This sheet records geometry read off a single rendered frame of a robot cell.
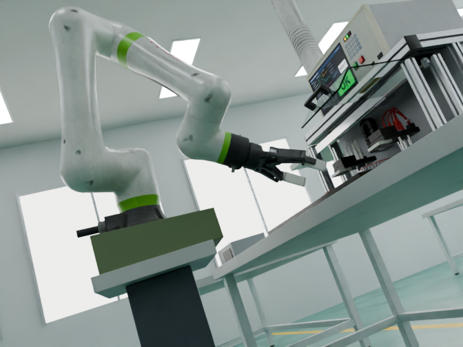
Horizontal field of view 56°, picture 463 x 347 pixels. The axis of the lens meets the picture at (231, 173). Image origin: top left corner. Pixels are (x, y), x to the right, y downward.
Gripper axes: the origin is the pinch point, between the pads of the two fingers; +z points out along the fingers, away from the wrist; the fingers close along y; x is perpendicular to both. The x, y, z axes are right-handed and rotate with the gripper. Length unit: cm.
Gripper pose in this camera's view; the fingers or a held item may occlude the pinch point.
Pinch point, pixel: (311, 173)
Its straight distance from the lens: 127.8
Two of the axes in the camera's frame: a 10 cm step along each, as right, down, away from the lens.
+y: 2.7, -3.3, -9.0
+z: 9.4, 2.7, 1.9
